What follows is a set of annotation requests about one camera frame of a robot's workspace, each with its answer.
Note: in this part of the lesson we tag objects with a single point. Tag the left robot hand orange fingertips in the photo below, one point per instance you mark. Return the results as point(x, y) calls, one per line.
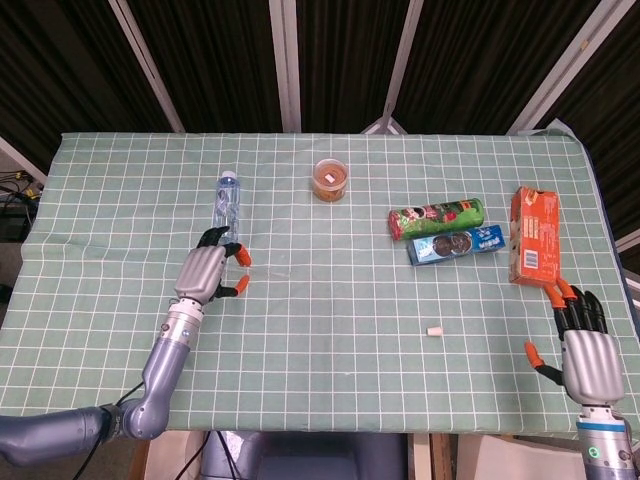
point(200, 272)

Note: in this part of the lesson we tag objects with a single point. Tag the small white rubber stopper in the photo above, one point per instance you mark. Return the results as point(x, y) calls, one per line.
point(434, 331)

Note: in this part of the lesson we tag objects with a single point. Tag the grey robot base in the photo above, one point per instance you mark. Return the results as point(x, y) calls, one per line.
point(310, 460)

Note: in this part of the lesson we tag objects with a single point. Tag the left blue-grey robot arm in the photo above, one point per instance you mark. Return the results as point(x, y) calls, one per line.
point(165, 360)

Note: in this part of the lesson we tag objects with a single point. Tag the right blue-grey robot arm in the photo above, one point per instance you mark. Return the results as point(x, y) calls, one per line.
point(605, 445)

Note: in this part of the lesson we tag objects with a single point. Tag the clear plastic water bottle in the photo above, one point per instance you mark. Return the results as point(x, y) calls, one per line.
point(227, 200)

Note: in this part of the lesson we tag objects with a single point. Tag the clear jar with orange contents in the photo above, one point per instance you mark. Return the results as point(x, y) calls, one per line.
point(330, 182)

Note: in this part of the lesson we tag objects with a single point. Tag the green checked tablecloth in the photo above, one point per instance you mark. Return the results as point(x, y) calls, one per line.
point(350, 370)

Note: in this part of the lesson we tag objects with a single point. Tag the black electronics box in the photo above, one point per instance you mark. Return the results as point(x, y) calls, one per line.
point(12, 226)

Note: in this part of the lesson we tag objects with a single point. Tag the wooden table leg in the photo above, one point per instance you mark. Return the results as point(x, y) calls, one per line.
point(141, 460)
point(430, 460)

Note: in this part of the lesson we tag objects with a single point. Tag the green chips can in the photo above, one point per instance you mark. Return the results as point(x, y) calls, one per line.
point(435, 217)

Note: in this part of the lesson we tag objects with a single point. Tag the blue cookie box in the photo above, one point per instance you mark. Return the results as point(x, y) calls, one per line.
point(455, 245)

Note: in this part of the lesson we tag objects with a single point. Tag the orange carton box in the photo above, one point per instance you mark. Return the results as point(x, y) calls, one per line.
point(537, 235)

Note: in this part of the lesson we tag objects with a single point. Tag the white box under table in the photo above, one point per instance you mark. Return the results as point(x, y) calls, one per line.
point(520, 460)

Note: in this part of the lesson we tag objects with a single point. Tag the white frame post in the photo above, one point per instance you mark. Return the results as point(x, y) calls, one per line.
point(286, 65)
point(150, 65)
point(22, 160)
point(397, 75)
point(565, 70)

